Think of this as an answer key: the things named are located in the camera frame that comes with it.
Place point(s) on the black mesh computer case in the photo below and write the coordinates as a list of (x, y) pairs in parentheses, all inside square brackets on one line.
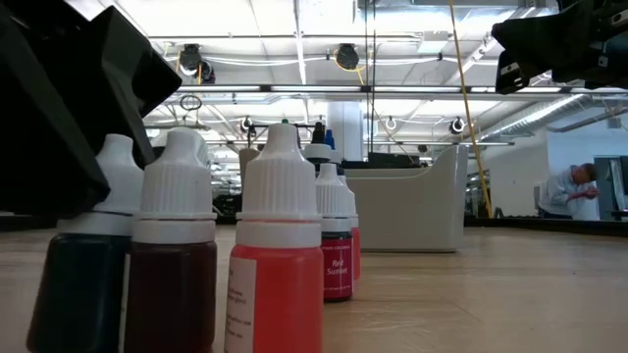
[(395, 161)]

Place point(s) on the black aluminium table frame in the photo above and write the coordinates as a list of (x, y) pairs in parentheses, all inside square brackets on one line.
[(564, 226)]

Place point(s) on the small Red Sunset dye bottle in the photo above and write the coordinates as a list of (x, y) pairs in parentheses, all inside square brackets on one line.
[(336, 265)]

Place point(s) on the small orange-red dye bottle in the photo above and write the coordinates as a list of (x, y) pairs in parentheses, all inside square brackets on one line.
[(277, 274)]

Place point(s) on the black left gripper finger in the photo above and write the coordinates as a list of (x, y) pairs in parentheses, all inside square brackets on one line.
[(137, 73), (44, 122)]

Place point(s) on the small orange dye bottle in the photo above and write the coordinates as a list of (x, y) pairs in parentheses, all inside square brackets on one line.
[(356, 245)]

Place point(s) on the grey plastic bin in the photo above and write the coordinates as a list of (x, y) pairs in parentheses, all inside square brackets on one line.
[(407, 211)]

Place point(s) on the small dark red dye bottle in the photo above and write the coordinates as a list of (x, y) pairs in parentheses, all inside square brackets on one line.
[(172, 284)]

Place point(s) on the large blue-tipped dye bottle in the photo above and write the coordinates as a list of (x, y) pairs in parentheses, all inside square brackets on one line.
[(329, 139)]

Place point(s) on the small dark teal dye bottle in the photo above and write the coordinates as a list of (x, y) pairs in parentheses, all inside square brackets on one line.
[(83, 284)]

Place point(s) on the silver ceiling duct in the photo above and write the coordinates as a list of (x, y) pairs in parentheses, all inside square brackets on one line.
[(539, 115)]

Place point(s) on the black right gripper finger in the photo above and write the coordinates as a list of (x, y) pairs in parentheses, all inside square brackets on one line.
[(539, 51), (544, 24)]

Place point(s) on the person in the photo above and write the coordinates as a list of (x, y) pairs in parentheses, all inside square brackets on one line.
[(564, 191)]

